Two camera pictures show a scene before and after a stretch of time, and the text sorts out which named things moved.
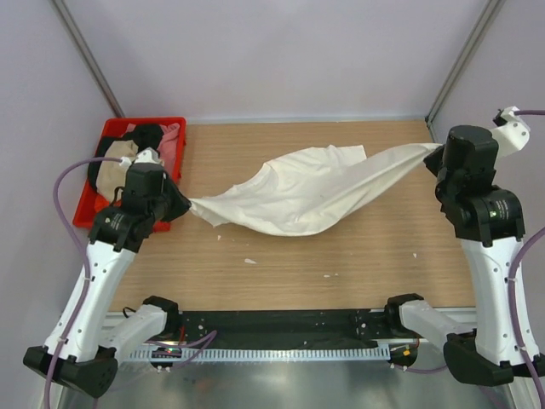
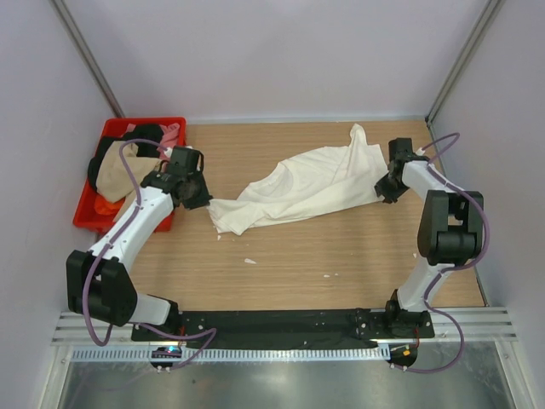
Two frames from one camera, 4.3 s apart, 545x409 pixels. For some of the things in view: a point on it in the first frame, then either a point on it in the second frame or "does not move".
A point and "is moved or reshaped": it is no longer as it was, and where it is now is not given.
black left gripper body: x=170 y=204 -> x=198 y=194
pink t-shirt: x=168 y=146 does not move
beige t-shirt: x=110 y=175 does not move
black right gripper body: x=433 y=163 -> x=390 y=188
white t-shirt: x=314 y=192 is moved or reshaped
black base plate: x=352 y=328 does not move
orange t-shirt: x=101 y=202 does not move
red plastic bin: x=162 y=227 does not move
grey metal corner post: x=89 y=57 does not move
